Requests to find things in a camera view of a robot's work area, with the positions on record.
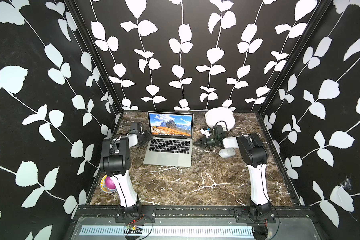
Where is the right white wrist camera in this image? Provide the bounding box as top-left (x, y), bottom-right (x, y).
top-left (200, 127), bottom-right (211, 138)

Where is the silver laptop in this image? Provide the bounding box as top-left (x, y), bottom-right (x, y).
top-left (144, 112), bottom-right (194, 168)

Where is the purple yellow toy bowl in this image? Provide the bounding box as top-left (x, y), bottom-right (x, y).
top-left (100, 175), bottom-right (117, 194)

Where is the white perforated cable duct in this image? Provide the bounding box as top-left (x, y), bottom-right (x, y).
top-left (79, 226), bottom-right (254, 239)

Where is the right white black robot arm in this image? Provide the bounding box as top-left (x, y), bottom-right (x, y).
top-left (194, 125), bottom-right (272, 222)

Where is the black front mounting rail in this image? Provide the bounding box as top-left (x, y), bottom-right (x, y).
top-left (73, 205), bottom-right (315, 225)

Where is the black wire plate rack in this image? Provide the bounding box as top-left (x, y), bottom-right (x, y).
top-left (213, 121), bottom-right (228, 135)

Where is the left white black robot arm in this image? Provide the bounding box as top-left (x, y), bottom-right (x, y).
top-left (100, 122), bottom-right (152, 218)

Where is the white plates stack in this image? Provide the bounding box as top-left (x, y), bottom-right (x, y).
top-left (205, 107), bottom-right (236, 131)

